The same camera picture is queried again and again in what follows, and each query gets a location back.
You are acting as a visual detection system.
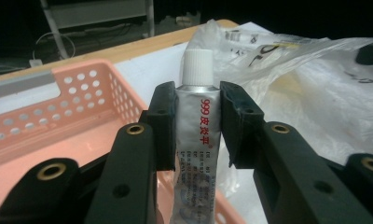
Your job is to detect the silver ointment tube white cap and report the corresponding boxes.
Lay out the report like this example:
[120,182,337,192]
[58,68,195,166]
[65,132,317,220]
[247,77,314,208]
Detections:
[170,49,223,224]

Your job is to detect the tangle of floor cables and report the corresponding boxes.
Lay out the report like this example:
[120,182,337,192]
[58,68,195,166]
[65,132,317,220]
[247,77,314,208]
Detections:
[32,21,145,60]

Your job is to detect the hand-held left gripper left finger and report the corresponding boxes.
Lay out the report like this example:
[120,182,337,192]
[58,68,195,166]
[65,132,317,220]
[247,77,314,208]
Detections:
[84,80,179,224]

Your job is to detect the white power adapter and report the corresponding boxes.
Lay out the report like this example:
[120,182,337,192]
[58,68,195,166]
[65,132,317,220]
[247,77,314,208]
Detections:
[28,58,45,68]

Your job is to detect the clear smiley plastic bag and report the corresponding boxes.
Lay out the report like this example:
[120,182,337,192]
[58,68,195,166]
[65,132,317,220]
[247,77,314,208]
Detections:
[187,18,373,200]

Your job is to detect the pink perforated plastic basket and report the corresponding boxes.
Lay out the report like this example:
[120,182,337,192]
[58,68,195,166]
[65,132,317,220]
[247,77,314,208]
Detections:
[0,59,248,224]

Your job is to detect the white metal desk frame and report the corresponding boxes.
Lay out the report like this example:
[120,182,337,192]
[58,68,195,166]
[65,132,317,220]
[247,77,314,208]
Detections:
[39,0,157,60]

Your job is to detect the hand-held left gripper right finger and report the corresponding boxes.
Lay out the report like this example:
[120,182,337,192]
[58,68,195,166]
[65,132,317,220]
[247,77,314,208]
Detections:
[219,80,373,224]

